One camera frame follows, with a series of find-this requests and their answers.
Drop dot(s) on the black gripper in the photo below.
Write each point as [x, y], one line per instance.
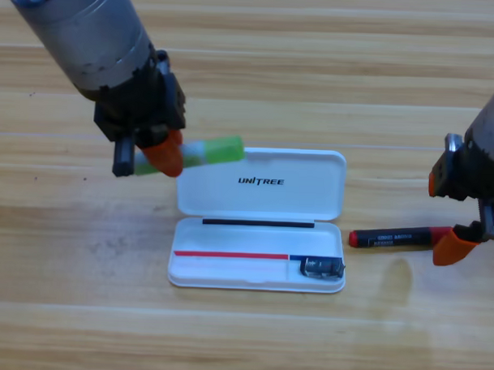
[474, 176]
[140, 108]

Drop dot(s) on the green capped pen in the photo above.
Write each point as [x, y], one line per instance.
[220, 149]

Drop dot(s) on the red and black marker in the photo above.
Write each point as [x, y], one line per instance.
[391, 238]

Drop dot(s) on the white Unitree pencil case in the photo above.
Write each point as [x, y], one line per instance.
[259, 193]

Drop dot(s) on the black and blue eraser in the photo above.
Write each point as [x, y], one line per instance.
[321, 266]

